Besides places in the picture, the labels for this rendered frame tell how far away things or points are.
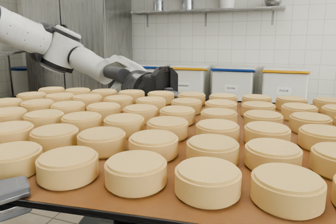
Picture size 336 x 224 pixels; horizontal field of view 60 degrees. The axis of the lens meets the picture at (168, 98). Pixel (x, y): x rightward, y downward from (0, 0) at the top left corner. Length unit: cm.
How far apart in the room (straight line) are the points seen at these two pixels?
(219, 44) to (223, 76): 79
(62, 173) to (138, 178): 6
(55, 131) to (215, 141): 17
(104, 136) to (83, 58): 58
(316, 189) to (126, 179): 13
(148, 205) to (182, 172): 3
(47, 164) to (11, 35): 65
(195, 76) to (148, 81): 331
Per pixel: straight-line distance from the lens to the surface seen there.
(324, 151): 29
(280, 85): 383
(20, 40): 88
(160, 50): 476
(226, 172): 22
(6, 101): 52
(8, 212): 25
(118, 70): 71
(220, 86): 388
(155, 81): 60
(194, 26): 459
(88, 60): 85
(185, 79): 397
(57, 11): 458
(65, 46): 90
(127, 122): 35
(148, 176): 22
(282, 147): 28
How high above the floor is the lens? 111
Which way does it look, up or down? 11 degrees down
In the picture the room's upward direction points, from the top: straight up
